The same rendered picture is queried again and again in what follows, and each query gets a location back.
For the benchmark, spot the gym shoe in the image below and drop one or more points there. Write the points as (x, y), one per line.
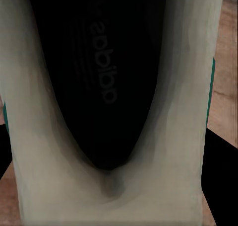
(106, 103)

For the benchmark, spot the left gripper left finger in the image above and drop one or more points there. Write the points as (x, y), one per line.
(5, 150)

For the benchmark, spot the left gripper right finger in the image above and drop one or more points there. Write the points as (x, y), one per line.
(219, 179)

